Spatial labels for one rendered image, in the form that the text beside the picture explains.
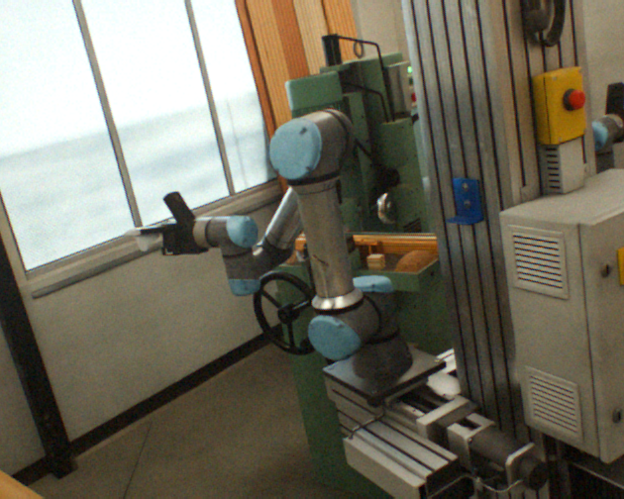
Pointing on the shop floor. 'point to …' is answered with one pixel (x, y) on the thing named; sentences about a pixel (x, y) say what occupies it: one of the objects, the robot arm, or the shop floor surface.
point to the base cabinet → (432, 301)
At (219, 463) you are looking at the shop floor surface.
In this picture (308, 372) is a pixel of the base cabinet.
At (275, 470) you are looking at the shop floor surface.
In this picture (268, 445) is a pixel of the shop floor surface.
